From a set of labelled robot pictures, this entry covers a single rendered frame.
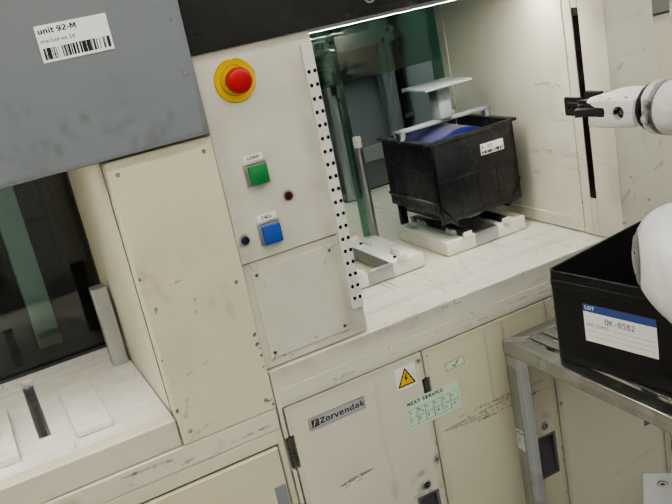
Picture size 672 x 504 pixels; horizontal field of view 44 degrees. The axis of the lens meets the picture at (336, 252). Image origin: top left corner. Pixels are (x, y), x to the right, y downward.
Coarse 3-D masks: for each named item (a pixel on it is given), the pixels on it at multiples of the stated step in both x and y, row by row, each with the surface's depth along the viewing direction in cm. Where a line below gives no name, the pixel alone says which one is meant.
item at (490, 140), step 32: (448, 96) 178; (416, 128) 177; (480, 128) 174; (512, 128) 177; (416, 160) 176; (448, 160) 172; (480, 160) 175; (512, 160) 179; (416, 192) 180; (448, 192) 173; (480, 192) 177; (512, 192) 181; (448, 224) 183
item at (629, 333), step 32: (576, 256) 146; (608, 256) 151; (576, 288) 138; (608, 288) 133; (640, 288) 128; (576, 320) 141; (608, 320) 135; (640, 320) 130; (576, 352) 143; (608, 352) 137; (640, 352) 132
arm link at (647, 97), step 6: (654, 84) 124; (660, 84) 124; (648, 90) 125; (654, 90) 124; (642, 96) 125; (648, 96) 124; (642, 102) 125; (648, 102) 124; (642, 108) 126; (648, 108) 124; (642, 114) 126; (648, 114) 124; (642, 120) 125; (648, 120) 124; (648, 126) 126; (654, 126) 125; (654, 132) 126
